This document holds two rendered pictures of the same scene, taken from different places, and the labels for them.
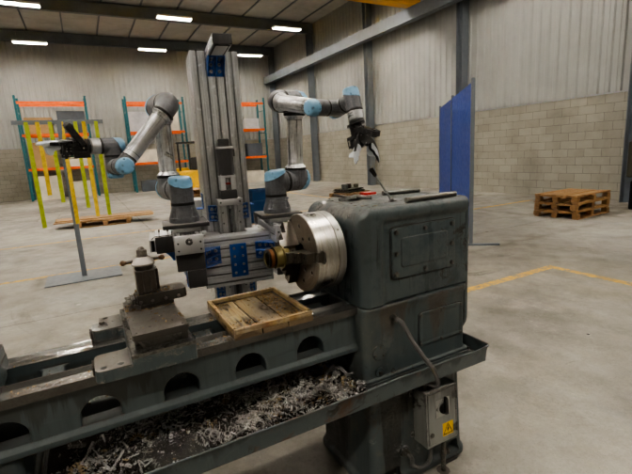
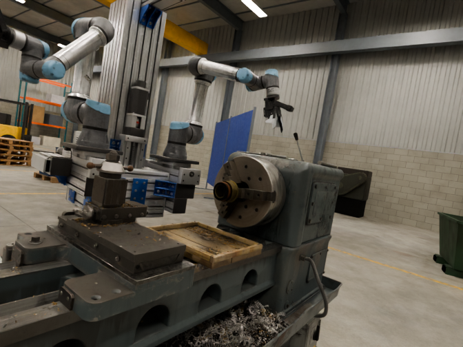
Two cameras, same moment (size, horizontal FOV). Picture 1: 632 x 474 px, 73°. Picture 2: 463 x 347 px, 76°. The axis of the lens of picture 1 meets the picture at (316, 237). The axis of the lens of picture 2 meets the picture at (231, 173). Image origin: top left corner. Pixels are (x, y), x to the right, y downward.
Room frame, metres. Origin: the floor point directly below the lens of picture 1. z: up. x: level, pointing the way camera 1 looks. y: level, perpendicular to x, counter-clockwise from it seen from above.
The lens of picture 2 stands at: (0.51, 0.67, 1.22)
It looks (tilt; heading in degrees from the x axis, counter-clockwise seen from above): 3 degrees down; 335
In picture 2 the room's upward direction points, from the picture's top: 9 degrees clockwise
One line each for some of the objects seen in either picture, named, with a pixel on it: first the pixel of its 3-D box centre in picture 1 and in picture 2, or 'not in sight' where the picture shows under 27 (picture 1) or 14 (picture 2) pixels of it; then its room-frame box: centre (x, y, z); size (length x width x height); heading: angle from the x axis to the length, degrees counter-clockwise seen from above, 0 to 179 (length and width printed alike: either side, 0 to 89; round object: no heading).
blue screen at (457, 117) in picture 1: (451, 160); (224, 158); (8.07, -2.64, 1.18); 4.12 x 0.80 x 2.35; 170
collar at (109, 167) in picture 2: (142, 260); (111, 166); (1.45, 0.62, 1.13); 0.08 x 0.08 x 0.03
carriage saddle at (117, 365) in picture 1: (139, 334); (98, 256); (1.36, 0.62, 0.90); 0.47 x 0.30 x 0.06; 28
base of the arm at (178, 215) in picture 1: (183, 212); (94, 136); (2.17, 0.67, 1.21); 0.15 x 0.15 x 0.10
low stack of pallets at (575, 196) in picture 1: (571, 202); not in sight; (8.22, -5.05, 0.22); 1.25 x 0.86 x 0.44; 121
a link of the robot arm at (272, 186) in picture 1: (276, 181); (179, 131); (2.34, 0.20, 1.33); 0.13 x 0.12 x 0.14; 126
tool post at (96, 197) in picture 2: (147, 277); (111, 188); (1.45, 0.61, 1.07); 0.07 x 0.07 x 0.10; 28
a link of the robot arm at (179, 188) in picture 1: (180, 188); (96, 113); (2.18, 0.68, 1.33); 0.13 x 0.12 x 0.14; 41
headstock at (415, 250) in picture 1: (387, 241); (282, 194); (1.88, -0.32, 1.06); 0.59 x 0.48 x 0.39; 118
